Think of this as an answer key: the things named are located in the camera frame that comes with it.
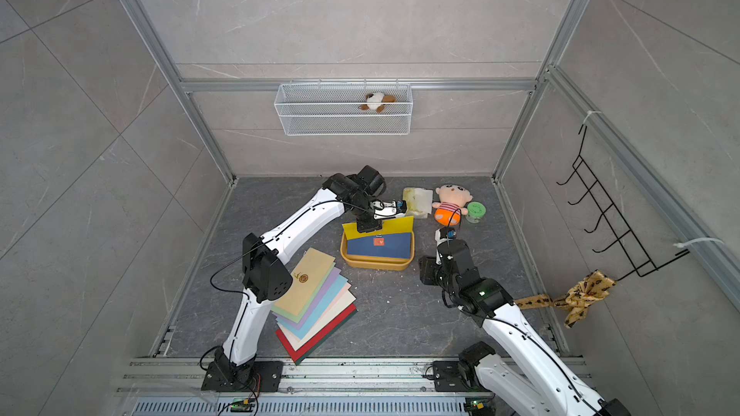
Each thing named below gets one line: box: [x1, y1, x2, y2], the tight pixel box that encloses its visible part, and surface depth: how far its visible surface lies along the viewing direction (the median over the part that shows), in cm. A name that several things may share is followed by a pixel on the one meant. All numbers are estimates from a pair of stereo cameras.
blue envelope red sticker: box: [346, 232, 412, 260], surface depth 97 cm
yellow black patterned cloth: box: [514, 269, 617, 329], surface depth 69 cm
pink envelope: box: [277, 280, 352, 343], surface depth 86 cm
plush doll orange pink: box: [431, 183, 474, 228], surface depth 106 cm
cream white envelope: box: [277, 288, 357, 352], surface depth 84 cm
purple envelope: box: [271, 266, 342, 331], surface depth 86 cm
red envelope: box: [275, 303, 357, 363], surface depth 81 cm
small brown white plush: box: [357, 92, 397, 114], surface depth 90 cm
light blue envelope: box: [275, 274, 349, 340], surface depth 86 cm
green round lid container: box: [465, 201, 487, 225], surface depth 106 cm
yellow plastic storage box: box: [340, 231, 416, 271], surface depth 94 cm
